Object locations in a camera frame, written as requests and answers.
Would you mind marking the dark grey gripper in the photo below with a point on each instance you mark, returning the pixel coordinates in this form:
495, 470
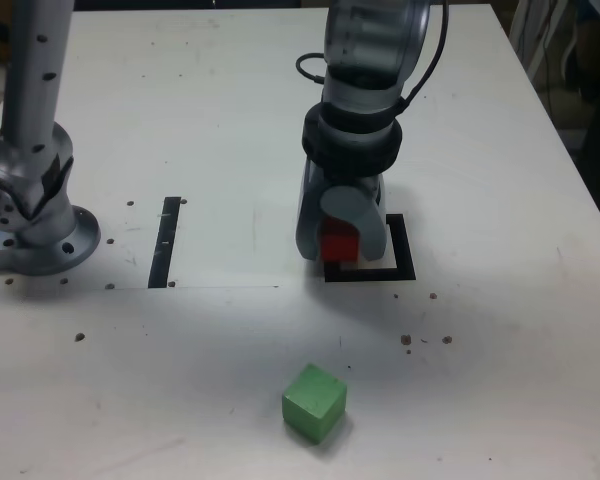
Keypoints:
355, 179

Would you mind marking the red cube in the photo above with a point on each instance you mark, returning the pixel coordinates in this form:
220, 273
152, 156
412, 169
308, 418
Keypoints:
337, 247

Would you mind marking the green cube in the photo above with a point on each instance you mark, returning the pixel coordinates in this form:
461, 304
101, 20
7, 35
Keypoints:
312, 402

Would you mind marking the black tape square outline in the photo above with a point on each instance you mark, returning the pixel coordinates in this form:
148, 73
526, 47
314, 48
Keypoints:
370, 275

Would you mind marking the black tape strip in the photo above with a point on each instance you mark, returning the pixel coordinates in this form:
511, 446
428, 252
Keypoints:
162, 250

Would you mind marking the white metal frame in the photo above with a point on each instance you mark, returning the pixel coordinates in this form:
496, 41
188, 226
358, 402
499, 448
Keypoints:
525, 35

